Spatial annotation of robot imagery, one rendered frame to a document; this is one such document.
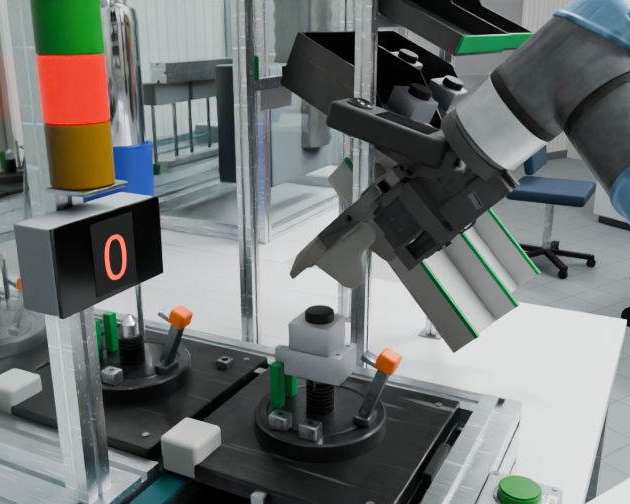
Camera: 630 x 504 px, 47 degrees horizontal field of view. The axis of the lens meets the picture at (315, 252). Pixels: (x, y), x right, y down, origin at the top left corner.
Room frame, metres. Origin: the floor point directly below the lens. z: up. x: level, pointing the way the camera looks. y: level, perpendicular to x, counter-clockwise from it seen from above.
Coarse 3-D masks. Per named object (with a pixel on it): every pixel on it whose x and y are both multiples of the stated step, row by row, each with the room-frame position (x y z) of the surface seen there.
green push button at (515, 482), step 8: (504, 480) 0.59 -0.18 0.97; (512, 480) 0.59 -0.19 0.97; (520, 480) 0.59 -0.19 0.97; (528, 480) 0.59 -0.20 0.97; (504, 488) 0.57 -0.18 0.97; (512, 488) 0.57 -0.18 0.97; (520, 488) 0.57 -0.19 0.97; (528, 488) 0.57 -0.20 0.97; (536, 488) 0.57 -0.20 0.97; (504, 496) 0.57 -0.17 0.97; (512, 496) 0.56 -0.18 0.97; (520, 496) 0.56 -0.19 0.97; (528, 496) 0.56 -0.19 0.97; (536, 496) 0.56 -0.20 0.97
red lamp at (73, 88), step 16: (48, 64) 0.55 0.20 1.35; (64, 64) 0.55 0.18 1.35; (80, 64) 0.55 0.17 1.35; (96, 64) 0.56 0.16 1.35; (48, 80) 0.55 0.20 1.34; (64, 80) 0.55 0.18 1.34; (80, 80) 0.55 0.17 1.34; (96, 80) 0.56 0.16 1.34; (48, 96) 0.55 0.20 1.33; (64, 96) 0.55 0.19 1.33; (80, 96) 0.55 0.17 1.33; (96, 96) 0.56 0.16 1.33; (48, 112) 0.55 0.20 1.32; (64, 112) 0.55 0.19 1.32; (80, 112) 0.55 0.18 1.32; (96, 112) 0.56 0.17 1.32
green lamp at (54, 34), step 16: (32, 0) 0.55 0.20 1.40; (48, 0) 0.55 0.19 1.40; (64, 0) 0.55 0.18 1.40; (80, 0) 0.55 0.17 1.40; (96, 0) 0.57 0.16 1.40; (32, 16) 0.56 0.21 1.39; (48, 16) 0.55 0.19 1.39; (64, 16) 0.55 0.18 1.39; (80, 16) 0.55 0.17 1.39; (96, 16) 0.56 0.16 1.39; (48, 32) 0.55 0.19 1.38; (64, 32) 0.55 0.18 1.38; (80, 32) 0.55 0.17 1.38; (96, 32) 0.56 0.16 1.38; (48, 48) 0.55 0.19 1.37; (64, 48) 0.55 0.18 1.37; (80, 48) 0.55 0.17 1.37; (96, 48) 0.56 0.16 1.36
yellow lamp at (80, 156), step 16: (48, 128) 0.55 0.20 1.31; (64, 128) 0.55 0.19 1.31; (80, 128) 0.55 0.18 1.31; (96, 128) 0.56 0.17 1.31; (48, 144) 0.55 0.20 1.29; (64, 144) 0.55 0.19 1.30; (80, 144) 0.55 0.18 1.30; (96, 144) 0.55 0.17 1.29; (48, 160) 0.56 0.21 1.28; (64, 160) 0.55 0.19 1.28; (80, 160) 0.55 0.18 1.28; (96, 160) 0.55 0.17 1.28; (112, 160) 0.57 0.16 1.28; (64, 176) 0.55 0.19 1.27; (80, 176) 0.55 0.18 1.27; (96, 176) 0.55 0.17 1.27; (112, 176) 0.57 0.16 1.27
